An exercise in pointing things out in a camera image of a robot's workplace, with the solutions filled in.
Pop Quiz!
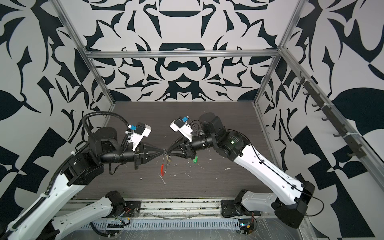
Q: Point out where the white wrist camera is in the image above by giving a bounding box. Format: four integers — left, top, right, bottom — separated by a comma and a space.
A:
170, 116, 193, 142
126, 122, 152, 152

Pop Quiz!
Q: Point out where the black corrugated cable conduit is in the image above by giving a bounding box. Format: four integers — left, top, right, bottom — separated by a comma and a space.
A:
81, 111, 130, 136

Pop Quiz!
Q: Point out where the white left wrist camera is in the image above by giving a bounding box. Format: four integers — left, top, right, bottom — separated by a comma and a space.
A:
126, 122, 152, 152

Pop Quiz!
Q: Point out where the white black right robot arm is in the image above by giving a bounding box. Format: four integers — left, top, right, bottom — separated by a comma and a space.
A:
166, 113, 316, 229

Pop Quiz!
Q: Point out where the grey wall hook rack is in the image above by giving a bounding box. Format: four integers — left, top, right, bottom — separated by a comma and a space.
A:
298, 72, 371, 159

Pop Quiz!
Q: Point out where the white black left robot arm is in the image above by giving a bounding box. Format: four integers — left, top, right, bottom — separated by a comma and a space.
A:
1, 112, 165, 240

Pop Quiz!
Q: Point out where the silver metal keyring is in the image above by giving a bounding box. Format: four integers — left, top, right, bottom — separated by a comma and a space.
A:
162, 153, 172, 165

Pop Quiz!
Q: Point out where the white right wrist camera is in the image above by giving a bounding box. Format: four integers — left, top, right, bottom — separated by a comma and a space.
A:
170, 116, 193, 142

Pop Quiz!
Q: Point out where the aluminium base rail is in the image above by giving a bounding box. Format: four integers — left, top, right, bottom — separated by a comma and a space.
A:
62, 197, 301, 221

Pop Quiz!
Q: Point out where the white slotted cable duct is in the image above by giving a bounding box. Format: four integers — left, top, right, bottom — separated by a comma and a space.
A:
94, 219, 240, 231

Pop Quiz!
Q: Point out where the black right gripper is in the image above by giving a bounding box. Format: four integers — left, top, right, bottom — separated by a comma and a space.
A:
169, 132, 220, 160

